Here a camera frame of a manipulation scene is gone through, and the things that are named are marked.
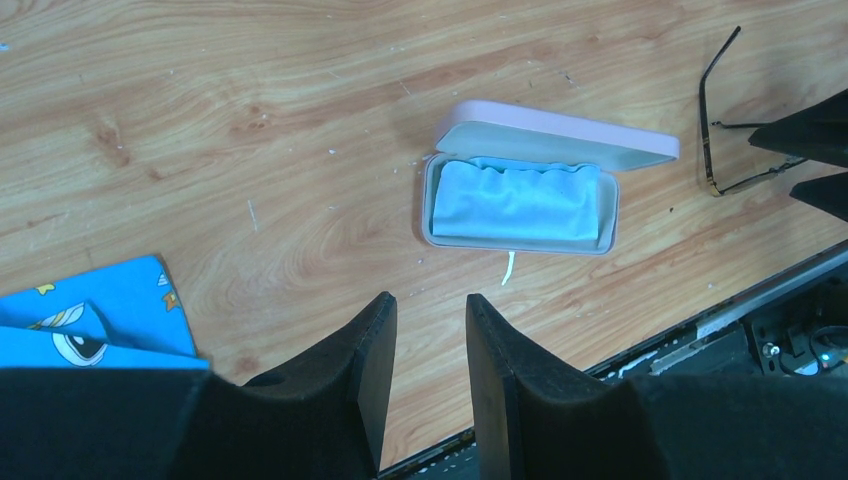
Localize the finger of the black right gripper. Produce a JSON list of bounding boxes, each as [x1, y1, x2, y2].
[[748, 90, 847, 167], [790, 172, 848, 221]]

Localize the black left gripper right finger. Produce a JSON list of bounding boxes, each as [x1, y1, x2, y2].
[[466, 294, 847, 479]]

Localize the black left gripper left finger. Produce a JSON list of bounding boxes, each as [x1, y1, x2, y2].
[[1, 292, 397, 479]]

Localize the dark aviator sunglasses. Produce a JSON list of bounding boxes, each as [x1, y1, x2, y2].
[[697, 25, 810, 199]]

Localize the light blue cleaning cloth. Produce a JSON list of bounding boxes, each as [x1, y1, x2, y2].
[[431, 161, 601, 241]]

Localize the pink glasses case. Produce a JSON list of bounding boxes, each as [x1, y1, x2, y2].
[[420, 100, 680, 255]]

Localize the blue patterned pouch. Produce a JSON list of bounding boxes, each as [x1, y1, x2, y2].
[[1, 256, 209, 370]]

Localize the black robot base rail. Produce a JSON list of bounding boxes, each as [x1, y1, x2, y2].
[[377, 241, 848, 480]]

